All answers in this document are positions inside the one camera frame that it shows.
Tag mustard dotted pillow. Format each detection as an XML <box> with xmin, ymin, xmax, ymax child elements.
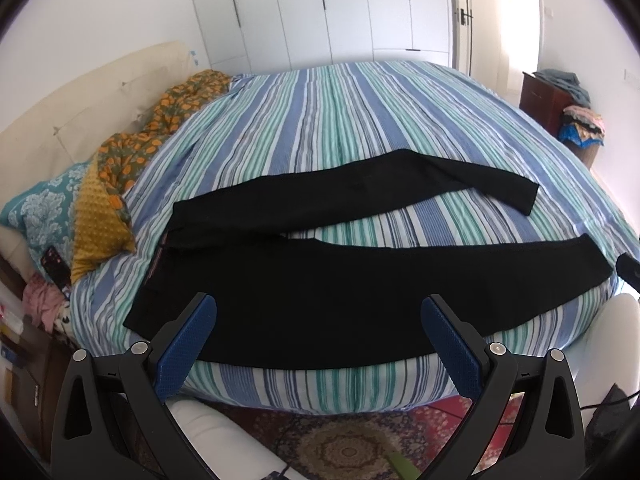
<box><xmin>70</xmin><ymin>155</ymin><xmax>136</xmax><ymax>284</ymax></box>

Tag teal patterned pillow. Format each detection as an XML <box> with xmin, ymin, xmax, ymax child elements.
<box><xmin>1</xmin><ymin>160</ymin><xmax>90</xmax><ymax>268</ymax></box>

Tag black pants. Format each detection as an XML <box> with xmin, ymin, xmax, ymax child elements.
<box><xmin>124</xmin><ymin>150</ymin><xmax>612</xmax><ymax>370</ymax></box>

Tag white door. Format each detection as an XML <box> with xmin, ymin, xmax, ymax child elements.
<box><xmin>451</xmin><ymin>0</ymin><xmax>473</xmax><ymax>76</ymax></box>

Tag brown wooden nightstand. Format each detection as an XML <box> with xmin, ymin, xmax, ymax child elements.
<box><xmin>1</xmin><ymin>261</ymin><xmax>73</xmax><ymax>463</ymax></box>

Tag dark wooden dresser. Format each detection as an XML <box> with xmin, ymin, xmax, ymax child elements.
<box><xmin>520</xmin><ymin>73</ymin><xmax>574</xmax><ymax>138</ymax></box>

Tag white wardrobe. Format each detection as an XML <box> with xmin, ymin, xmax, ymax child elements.
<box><xmin>193</xmin><ymin>0</ymin><xmax>454</xmax><ymax>74</ymax></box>

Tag grey clothes on dresser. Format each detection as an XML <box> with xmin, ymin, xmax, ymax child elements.
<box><xmin>534</xmin><ymin>68</ymin><xmax>591</xmax><ymax>108</ymax></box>

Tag beige padded headboard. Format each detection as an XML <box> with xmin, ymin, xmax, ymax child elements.
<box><xmin>0</xmin><ymin>39</ymin><xmax>202</xmax><ymax>212</ymax></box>

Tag laundry basket with clothes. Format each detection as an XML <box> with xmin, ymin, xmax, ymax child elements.
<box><xmin>558</xmin><ymin>105</ymin><xmax>605</xmax><ymax>169</ymax></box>

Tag smartphone on bed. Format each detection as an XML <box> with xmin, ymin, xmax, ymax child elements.
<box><xmin>40</xmin><ymin>246</ymin><xmax>72</xmax><ymax>300</ymax></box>

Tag orange floral blanket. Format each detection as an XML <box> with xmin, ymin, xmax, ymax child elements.
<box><xmin>95</xmin><ymin>68</ymin><xmax>234</xmax><ymax>196</ymax></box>

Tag pink cloth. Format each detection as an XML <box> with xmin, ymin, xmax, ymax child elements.
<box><xmin>22</xmin><ymin>273</ymin><xmax>68</xmax><ymax>334</ymax></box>

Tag striped blue green bedsheet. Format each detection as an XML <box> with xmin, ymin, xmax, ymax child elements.
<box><xmin>70</xmin><ymin>61</ymin><xmax>639</xmax><ymax>415</ymax></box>

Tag white bed frame base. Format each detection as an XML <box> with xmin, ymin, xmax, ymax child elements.
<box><xmin>166</xmin><ymin>396</ymin><xmax>305</xmax><ymax>480</ymax></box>

